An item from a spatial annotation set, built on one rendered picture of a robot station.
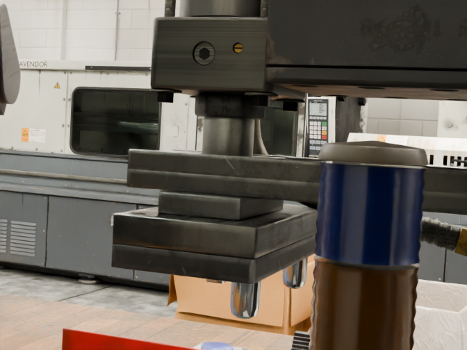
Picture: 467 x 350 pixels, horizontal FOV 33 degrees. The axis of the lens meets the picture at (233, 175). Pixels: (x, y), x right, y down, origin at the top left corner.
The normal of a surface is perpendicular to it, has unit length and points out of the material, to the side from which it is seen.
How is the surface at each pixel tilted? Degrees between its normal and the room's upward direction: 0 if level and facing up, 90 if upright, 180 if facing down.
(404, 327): 76
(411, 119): 90
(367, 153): 72
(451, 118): 90
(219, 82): 90
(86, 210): 90
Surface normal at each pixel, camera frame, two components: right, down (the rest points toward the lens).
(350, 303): -0.40, 0.27
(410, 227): 0.68, -0.17
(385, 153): 0.05, -0.26
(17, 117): -0.40, 0.03
